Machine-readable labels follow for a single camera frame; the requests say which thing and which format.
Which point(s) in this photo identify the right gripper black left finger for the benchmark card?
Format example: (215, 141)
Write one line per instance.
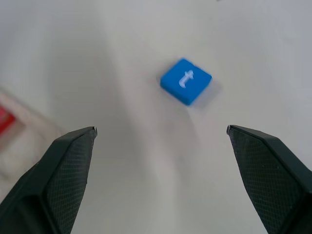
(36, 195)

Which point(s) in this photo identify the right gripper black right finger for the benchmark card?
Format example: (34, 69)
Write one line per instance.
(275, 185)

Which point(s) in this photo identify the blue letter tile t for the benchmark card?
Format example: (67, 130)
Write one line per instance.
(185, 83)

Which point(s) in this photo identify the wooden letter tray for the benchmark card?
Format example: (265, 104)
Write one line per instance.
(36, 136)

